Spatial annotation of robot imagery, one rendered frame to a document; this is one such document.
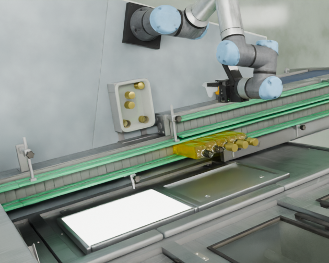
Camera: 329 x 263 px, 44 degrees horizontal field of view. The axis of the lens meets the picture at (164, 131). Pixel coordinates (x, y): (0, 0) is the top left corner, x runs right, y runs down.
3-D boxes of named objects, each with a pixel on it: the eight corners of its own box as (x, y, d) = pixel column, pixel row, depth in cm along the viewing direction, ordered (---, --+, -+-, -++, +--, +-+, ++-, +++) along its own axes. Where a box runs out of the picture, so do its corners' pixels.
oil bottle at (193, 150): (173, 153, 194) (199, 160, 175) (171, 142, 193) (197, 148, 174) (183, 150, 196) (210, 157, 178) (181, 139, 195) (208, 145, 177)
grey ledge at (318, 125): (213, 159, 218) (226, 162, 208) (211, 143, 216) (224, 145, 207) (331, 122, 263) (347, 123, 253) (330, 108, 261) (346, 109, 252)
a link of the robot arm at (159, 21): (143, 6, 178) (157, 1, 166) (170, 11, 185) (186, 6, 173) (141, 34, 179) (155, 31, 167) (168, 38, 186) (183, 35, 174)
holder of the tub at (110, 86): (116, 142, 193) (123, 144, 186) (106, 83, 187) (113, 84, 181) (148, 134, 201) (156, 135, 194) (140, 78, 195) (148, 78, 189)
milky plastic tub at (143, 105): (115, 131, 191) (122, 133, 184) (106, 83, 187) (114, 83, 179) (147, 123, 199) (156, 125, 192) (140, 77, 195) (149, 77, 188)
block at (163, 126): (157, 134, 196) (164, 136, 190) (154, 115, 194) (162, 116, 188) (163, 133, 198) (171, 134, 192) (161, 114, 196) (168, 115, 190)
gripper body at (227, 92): (216, 102, 156) (237, 103, 146) (214, 80, 155) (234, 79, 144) (232, 98, 160) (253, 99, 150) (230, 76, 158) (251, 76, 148)
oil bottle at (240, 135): (212, 142, 205) (241, 147, 186) (211, 131, 204) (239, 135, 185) (221, 139, 207) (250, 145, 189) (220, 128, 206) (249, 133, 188)
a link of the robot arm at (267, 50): (258, 37, 130) (255, 72, 131) (284, 41, 136) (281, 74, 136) (242, 39, 137) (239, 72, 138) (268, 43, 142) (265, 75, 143)
